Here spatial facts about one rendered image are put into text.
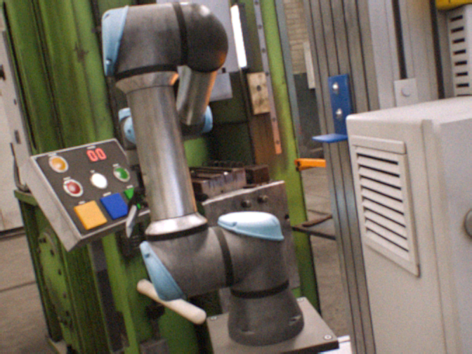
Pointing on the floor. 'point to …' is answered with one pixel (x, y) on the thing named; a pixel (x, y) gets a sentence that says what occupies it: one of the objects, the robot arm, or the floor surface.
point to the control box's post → (97, 253)
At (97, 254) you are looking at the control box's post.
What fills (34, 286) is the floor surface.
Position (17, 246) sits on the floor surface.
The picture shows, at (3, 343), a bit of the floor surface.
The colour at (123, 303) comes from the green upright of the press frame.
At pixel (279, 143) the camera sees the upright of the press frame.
